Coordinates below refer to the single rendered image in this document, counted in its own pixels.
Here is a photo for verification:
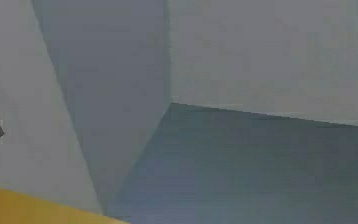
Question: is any white room door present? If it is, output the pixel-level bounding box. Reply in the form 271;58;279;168
0;0;104;215

